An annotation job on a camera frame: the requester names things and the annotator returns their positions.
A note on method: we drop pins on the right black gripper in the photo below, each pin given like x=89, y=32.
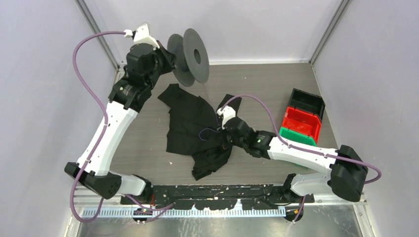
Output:
x=225, y=143

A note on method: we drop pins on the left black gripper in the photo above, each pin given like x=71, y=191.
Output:
x=169, y=57

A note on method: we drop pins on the grey plastic cable spool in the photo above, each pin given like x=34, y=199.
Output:
x=191, y=58

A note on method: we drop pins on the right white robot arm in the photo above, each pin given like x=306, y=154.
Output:
x=340, y=172

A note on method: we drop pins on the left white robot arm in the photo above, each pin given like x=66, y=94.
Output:
x=126, y=99

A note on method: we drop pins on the black cloth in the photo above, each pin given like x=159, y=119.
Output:
x=194, y=131

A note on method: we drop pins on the green plastic bin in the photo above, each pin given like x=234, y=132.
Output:
x=297, y=137

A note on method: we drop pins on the red plastic bin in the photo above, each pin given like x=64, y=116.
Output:
x=302, y=122

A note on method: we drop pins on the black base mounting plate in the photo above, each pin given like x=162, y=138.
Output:
x=213, y=197

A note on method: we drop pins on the black plastic bin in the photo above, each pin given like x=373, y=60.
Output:
x=307, y=102

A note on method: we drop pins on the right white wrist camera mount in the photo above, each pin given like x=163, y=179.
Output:
x=225, y=114

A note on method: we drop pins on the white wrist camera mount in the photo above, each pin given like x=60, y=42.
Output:
x=225, y=114
x=142, y=35

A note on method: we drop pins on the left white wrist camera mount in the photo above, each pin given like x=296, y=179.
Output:
x=142, y=35

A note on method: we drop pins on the white slotted cable duct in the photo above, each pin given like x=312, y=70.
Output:
x=125, y=212

